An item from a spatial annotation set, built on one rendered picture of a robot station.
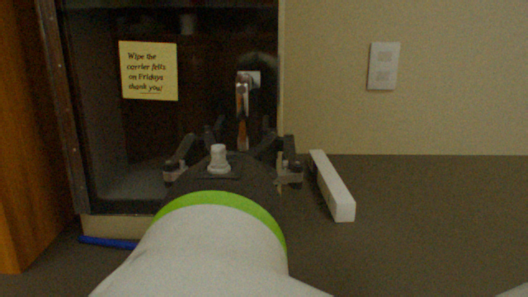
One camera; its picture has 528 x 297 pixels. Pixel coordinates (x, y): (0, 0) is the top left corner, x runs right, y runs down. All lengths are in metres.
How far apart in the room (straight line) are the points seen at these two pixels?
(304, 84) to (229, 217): 0.79
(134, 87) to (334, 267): 0.38
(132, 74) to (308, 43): 0.52
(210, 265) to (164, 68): 0.41
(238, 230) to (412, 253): 0.48
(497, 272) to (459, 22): 0.61
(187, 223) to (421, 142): 0.93
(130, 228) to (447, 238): 0.52
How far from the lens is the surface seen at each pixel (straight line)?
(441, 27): 1.04
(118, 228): 0.67
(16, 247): 0.64
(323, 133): 1.01
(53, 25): 0.59
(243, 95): 0.47
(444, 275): 0.62
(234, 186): 0.24
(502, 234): 0.76
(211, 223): 0.20
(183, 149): 0.40
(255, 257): 0.18
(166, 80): 0.54
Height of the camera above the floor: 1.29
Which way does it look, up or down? 21 degrees down
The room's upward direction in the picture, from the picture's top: straight up
